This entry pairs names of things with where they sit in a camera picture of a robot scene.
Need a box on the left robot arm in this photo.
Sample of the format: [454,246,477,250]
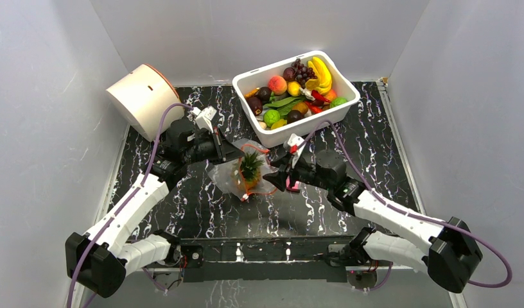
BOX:
[65,119,244,298]

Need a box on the green round fruit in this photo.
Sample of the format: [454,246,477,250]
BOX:
[329,97,348,108]

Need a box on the red chili pepper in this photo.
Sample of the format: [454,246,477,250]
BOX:
[310,90,331,104]

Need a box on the red orange peach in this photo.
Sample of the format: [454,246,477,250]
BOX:
[267,75,288,96]

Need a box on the dark purple plum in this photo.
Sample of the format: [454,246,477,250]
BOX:
[246,96,263,116]

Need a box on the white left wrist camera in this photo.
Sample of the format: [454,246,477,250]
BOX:
[191,106,216,133]

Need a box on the small pink box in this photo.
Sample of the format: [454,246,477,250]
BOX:
[286,181,300,193]

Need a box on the green leafy vegetable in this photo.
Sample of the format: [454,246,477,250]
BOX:
[263,96,306,118]

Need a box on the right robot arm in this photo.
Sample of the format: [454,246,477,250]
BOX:
[263,150,483,293]

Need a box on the green lime ball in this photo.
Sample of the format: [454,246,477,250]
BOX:
[263,110,281,128]

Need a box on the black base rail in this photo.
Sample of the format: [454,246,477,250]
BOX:
[179,235,390,285]

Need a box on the clear zip top bag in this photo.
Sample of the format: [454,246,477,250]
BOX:
[208,138,277,201]

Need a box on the white plastic food bin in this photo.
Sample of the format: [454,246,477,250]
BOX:
[232,51,360,148]

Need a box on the yellow banana bunch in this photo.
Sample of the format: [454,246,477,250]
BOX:
[306,56,333,96]

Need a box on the yellow lemon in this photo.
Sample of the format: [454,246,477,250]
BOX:
[270,119,287,130]

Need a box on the white garlic bulb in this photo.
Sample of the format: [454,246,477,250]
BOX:
[299,87,315,101]

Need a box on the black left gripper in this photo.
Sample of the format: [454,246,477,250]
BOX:
[184,128,245,166]

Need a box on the orange toy pineapple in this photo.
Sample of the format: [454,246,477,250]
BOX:
[231,151,265,191]

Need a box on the white cylindrical container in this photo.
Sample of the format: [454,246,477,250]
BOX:
[106,64,184,142]

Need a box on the dark grape bunch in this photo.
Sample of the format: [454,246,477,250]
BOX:
[291,58,317,86]

